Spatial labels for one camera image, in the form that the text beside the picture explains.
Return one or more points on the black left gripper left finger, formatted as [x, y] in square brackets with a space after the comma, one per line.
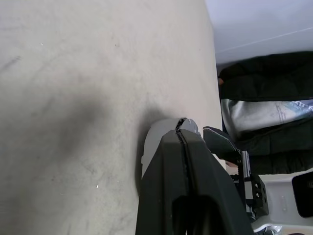
[161, 183]

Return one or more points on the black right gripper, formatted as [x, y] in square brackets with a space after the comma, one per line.
[256, 195]

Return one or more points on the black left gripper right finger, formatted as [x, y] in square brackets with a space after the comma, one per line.
[215, 186]

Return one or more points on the silver ring cover plate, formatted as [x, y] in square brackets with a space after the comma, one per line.
[156, 137]

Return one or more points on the person in dark jacket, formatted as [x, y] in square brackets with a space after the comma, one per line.
[269, 73]

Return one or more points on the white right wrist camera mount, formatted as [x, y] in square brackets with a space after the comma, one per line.
[281, 195]

